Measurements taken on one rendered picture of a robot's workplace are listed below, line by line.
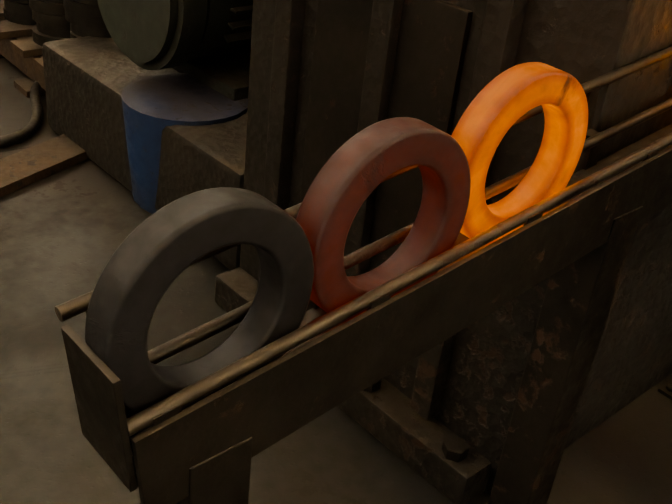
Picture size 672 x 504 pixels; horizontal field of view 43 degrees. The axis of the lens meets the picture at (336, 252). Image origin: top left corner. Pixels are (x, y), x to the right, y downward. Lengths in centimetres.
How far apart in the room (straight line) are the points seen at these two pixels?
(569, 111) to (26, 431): 103
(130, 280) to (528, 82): 41
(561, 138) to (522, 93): 12
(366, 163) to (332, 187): 3
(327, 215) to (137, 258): 16
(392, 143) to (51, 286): 127
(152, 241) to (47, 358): 110
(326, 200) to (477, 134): 18
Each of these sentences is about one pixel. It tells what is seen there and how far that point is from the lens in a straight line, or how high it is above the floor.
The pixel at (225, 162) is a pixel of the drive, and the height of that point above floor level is 25.
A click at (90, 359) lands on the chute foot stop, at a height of 65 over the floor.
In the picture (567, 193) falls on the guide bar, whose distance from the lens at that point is 90.
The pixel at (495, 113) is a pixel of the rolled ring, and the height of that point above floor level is 75.
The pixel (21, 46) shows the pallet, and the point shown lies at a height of 14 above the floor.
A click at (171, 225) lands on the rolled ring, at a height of 74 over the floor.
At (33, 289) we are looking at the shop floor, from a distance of 186.
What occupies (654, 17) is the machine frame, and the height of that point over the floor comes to 78.
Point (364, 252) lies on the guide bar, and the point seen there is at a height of 62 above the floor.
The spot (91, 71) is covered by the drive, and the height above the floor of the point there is 25.
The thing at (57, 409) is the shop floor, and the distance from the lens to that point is 156.
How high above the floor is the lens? 103
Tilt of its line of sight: 31 degrees down
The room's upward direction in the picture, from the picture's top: 7 degrees clockwise
